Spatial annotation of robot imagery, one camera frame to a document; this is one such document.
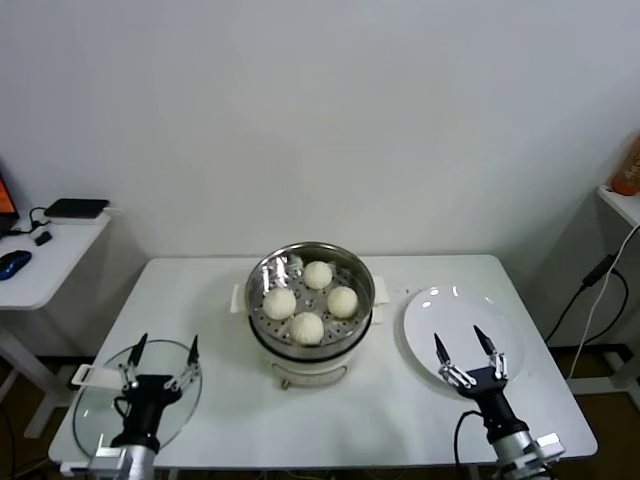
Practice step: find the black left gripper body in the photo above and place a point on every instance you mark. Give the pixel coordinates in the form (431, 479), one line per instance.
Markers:
(145, 410)

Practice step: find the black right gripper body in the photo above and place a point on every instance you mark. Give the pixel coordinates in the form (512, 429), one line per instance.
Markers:
(492, 400)

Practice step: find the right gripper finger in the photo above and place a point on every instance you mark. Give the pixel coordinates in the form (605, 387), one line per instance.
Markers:
(485, 342)
(441, 352)

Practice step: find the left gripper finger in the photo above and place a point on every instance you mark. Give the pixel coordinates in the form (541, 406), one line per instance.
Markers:
(137, 350)
(192, 350)

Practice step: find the white steamed baozi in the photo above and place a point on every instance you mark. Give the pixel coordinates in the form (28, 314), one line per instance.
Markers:
(342, 301)
(279, 303)
(307, 328)
(317, 275)

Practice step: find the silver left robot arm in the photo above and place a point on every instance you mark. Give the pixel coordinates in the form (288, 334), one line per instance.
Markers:
(142, 462)

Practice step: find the stainless steel steamer basket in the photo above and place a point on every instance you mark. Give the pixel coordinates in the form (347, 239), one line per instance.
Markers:
(260, 280)

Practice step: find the large white plate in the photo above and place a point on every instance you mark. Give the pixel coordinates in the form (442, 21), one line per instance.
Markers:
(460, 315)

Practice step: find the round glass pot lid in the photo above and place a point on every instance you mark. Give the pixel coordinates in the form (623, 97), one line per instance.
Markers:
(95, 420)

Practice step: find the white side desk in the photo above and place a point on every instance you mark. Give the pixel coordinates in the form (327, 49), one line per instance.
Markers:
(50, 270)

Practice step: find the white electric cooker base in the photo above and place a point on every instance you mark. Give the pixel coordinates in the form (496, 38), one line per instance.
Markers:
(310, 372)

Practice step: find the blue computer mouse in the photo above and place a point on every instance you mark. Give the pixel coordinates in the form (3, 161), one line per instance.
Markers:
(14, 262)

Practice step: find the flat black device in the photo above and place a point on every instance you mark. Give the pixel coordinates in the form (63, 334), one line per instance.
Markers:
(75, 207)

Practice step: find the laptop with red screen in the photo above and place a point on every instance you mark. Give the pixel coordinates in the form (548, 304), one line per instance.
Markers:
(5, 200)

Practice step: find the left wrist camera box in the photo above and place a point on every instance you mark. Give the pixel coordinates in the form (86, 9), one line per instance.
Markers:
(105, 459)

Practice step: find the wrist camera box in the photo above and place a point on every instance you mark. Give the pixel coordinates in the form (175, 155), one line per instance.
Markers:
(105, 459)
(550, 446)

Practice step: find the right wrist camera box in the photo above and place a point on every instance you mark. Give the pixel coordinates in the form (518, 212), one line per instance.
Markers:
(550, 446)

